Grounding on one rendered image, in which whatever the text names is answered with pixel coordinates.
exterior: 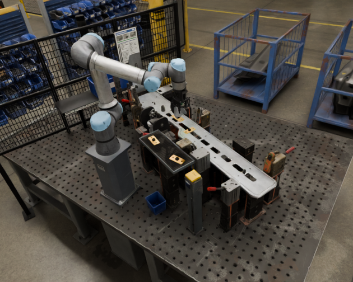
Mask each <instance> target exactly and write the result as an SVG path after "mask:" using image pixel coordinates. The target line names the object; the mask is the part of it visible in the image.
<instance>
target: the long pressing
mask: <svg viewBox="0 0 353 282"><path fill-rule="evenodd" d="M138 98H139V100H140V103H141V104H142V106H141V108H142V109H144V108H146V107H149V106H153V107H154V109H155V111H157V112H158V113H160V114H161V115H162V116H165V117H167V118H168V122H169V123H171V124H172V125H173V126H175V127H176V128H177V129H178V130H179V131H178V137H179V138H180V139H184V138H188V139H189V140H190V141H191V142H192V143H194V144H195V145H196V146H197V149H198V148H200V147H204V148H206V149H207V150H208V151H209V152H210V164H212V165H213V166H214V167H216V168H217V169H218V170H219V171H220V172H222V173H223V174H224V175H225V176H226V177H228V178H229V179H231V178H233V179H235V180H236V181H237V182H238V183H240V188H241V189H242V190H243V191H245V192H246V193H247V194H248V195H249V196H251V197H253V198H261V197H262V196H263V195H265V194H266V193H268V192H269V191H271V190H272V189H274V188H275V187H276V186H277V182H276V181H275V180H274V179H273V178H272V177H270V176H269V175H268V174H266V173H264V172H263V171H262V170H260V169H259V168H258V167H256V166H255V165H254V164H252V163H250V162H249V161H248V160H247V159H245V158H244V157H242V156H241V155H240V154H238V153H237V152H236V151H234V150H232V149H231V148H230V147H228V146H227V145H226V144H224V143H223V142H222V141H220V140H218V139H217V138H216V137H214V136H213V135H212V134H210V133H209V132H208V131H206V130H204V128H202V127H201V126H199V125H198V124H196V123H195V122H194V121H192V120H191V119H190V118H188V117H187V116H185V115H184V114H182V115H181V117H182V118H184V120H183V121H181V122H178V121H177V122H175V121H174V120H172V119H173V117H172V116H170V117H168V116H167V115H166V114H170V115H173V113H172V111H171V108H170V103H171V102H170V101H169V100H167V99H166V98H164V97H163V96H162V95H160V94H159V93H157V92H149V93H146V94H144V95H142V96H139V97H138ZM152 102H155V105H154V103H152ZM161 105H164V106H165V111H164V112H162V111H161ZM180 123H182V124H184V125H185V126H186V127H188V128H191V127H194V128H195V130H194V131H193V132H194V133H196V134H197V135H198V136H200V137H201V139H197V138H195V137H194V136H193V135H192V134H190V133H191V132H190V133H188V134H186V133H184V132H183V131H185V129H184V128H182V127H181V126H180V125H179V124H180ZM201 140H205V141H206V142H207V143H209V144H210V145H208V146H206V145H204V144H203V143H202V142H201ZM212 147H214V148H216V149H217V150H218V151H219V152H220V153H219V154H216V153H215V152H214V151H212V150H211V148H212ZM221 156H226V157H227V158H228V159H230V160H231V162H226V161H225V160H224V159H223V158H221ZM214 157H215V158H214ZM234 164H236V165H238V166H239V167H240V168H242V169H246V173H245V174H243V173H242V171H241V172H239V171H238V170H237V169H236V168H234V167H233V165H234ZM247 173H248V174H250V175H251V176H253V177H254V178H255V179H256V181H255V182H253V181H251V180H250V179H249V178H247V177H246V176H245V175H246V174H247Z"/></svg>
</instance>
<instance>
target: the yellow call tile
mask: <svg viewBox="0 0 353 282"><path fill-rule="evenodd" d="M185 176H186V177H187V178H188V179H189V180H190V181H191V182H194V181H195V180H197V179H199V178H201V175H200V174H199V173H198V172H196V171H195V170H193V171H190V172H189V173H187V174H185Z"/></svg>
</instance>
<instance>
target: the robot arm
mask: <svg viewBox="0 0 353 282"><path fill-rule="evenodd" d="M103 50H104V42H103V40H102V38H101V37H100V36H99V35H97V34H95V33H88V34H86V35H84V36H83V37H82V38H80V39H79V40H78V41H77V42H75V43H74V44H73V45H72V47H71V57H72V59H73V61H74V62H75V63H76V64H78V65H79V66H80V67H83V68H85V69H88V70H89V71H90V74H91V78H92V81H93V83H94V86H95V89H96V93H97V96H98V98H99V104H98V106H99V109H100V111H99V112H97V113H95V114H93V116H92V117H91V119H90V123H91V127H92V130H93V132H94V136H95V139H96V146H95V149H96V152H97V154H99V155H101V156H109V155H112V154H114V153H116V152H117V151H119V149H120V142H119V140H118V138H117V137H116V136H115V134H114V126H115V124H116V123H117V121H118V120H119V118H120V117H121V115H122V112H123V108H122V106H121V104H120V103H119V102H118V101H117V99H115V98H114V97H113V94H112V90H111V88H110V84H109V81H108V77H107V75H106V74H109V75H112V76H115V77H118V78H122V79H125V80H128V81H131V82H134V83H137V84H140V85H143V86H144V88H145V89H146V90H147V91H149V92H155V91H157V89H158V88H159V87H160V85H161V83H162V80H163V79H164V77H167V78H171V82H172V88H173V91H169V92H167V93H166V94H165V97H166V98H171V97H172V99H171V103H170V108H171V111H172V113H173V115H174V116H175V117H176V118H177V119H178V117H181V115H182V114H187V112H186V111H185V109H184V108H187V107H188V106H190V98H189V97H187V96H186V93H187V92H188V90H186V89H185V70H186V68H185V61H184V60H183V59H180V58H177V59H173V60H172V61H171V63H159V62H151V63H150V64H149V65H148V71H146V70H144V69H140V68H137V67H134V66H131V65H128V64H125V63H122V62H119V61H116V60H113V59H110V58H107V57H104V54H103ZM188 100H189V103H188Z"/></svg>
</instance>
